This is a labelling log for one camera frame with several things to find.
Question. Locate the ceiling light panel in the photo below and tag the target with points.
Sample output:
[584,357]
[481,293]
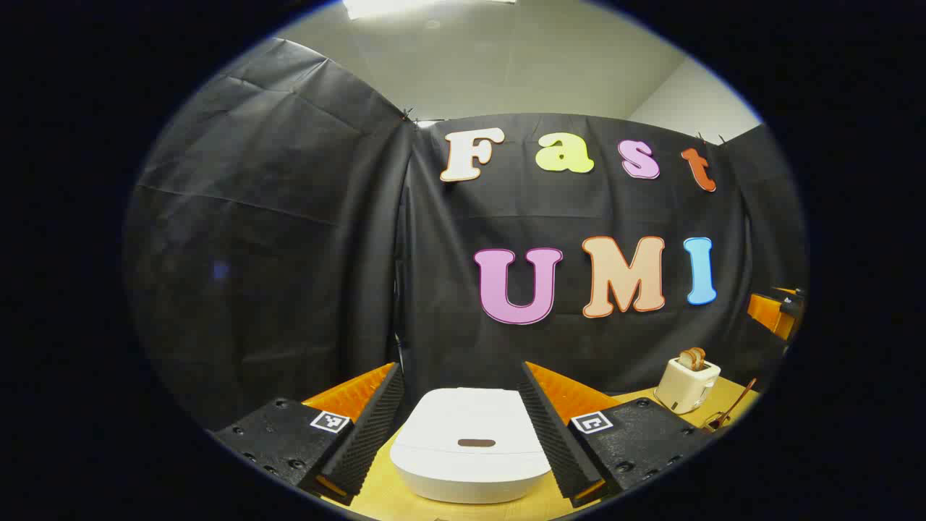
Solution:
[427,7]

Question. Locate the white toaster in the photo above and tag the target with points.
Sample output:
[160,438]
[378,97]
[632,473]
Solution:
[684,391]

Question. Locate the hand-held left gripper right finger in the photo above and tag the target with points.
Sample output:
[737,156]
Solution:
[553,441]

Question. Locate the toasted bread slice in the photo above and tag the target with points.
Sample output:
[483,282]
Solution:
[699,357]
[686,360]

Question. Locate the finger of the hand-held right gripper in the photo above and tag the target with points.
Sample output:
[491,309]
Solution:
[767,312]

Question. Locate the brown wooden spoon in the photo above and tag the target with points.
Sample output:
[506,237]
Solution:
[738,401]

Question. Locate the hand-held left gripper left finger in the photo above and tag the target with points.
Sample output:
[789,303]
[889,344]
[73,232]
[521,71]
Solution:
[369,434]

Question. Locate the white rice cooker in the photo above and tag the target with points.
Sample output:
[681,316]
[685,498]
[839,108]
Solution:
[470,420]

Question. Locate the black backdrop cloth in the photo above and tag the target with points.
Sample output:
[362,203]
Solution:
[289,253]

